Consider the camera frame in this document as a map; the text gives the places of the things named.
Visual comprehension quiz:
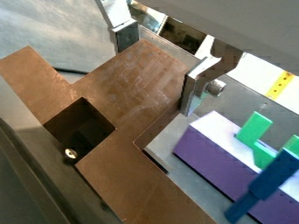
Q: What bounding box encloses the green U-shaped block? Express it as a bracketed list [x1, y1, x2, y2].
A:
[235, 112, 299, 170]

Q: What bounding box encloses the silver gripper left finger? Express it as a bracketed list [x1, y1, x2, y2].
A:
[95, 0, 139, 53]

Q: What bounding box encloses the brown T-shaped block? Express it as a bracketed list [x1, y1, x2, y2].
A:
[0, 40, 217, 224]

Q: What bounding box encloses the blue cylindrical peg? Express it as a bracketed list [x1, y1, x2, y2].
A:
[225, 149, 299, 224]

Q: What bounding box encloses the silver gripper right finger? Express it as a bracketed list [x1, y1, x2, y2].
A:
[179, 38, 243, 116]

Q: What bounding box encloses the purple base block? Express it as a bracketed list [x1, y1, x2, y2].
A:
[174, 111, 299, 224]

